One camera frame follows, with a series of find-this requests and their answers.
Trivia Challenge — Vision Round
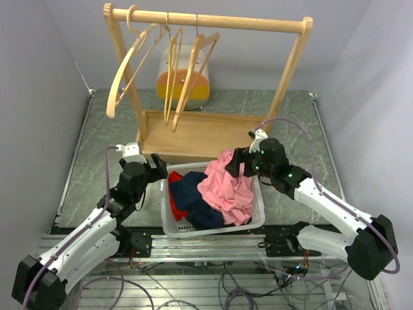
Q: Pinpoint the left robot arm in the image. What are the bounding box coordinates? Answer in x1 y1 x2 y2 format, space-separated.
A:
12 153 168 309

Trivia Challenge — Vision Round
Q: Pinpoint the white orange yellow drawer unit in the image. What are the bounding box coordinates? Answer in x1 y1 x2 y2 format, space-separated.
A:
156 45 210 110

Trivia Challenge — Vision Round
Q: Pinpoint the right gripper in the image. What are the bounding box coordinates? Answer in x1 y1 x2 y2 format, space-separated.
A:
225 145 275 179

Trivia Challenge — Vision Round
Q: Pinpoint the light wooden hanger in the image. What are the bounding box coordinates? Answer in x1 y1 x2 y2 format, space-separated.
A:
104 3 166 123

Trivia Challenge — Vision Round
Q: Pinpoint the red t shirt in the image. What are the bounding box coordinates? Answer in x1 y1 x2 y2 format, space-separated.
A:
167 170 190 222

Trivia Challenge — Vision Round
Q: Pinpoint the floor cable bundle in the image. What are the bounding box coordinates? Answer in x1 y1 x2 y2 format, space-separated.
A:
74 258 356 310

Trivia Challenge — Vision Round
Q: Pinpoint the yellow wooden hanger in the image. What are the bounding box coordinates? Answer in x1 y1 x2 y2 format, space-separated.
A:
163 12 183 126

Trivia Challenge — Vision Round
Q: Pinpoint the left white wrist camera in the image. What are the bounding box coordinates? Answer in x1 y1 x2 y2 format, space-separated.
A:
116 142 147 163

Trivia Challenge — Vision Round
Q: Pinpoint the pink t shirt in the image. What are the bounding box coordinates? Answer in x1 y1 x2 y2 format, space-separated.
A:
197 149 254 226

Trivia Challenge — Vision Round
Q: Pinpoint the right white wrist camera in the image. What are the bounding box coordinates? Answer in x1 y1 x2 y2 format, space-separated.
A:
248 129 268 154

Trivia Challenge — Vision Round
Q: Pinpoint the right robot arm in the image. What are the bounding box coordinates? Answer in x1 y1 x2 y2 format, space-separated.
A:
225 137 398 280

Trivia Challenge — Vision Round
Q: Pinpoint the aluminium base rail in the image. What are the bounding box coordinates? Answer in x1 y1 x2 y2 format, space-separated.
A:
38 234 375 262

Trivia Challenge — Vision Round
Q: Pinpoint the white plastic basket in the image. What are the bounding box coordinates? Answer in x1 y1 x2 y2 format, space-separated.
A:
160 176 265 238

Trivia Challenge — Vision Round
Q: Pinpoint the wooden hanger with pink shirt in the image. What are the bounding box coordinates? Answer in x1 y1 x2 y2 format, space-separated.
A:
164 14 220 132

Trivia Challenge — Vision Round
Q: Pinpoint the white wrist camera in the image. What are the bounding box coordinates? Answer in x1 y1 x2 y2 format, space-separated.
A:
248 129 268 154
116 142 147 163

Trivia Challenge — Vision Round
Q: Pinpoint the wooden clothes rack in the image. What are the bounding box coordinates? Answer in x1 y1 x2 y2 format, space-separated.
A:
114 7 313 162

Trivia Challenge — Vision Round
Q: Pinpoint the navy blue t shirt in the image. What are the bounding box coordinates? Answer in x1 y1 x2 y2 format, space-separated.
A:
168 171 236 230

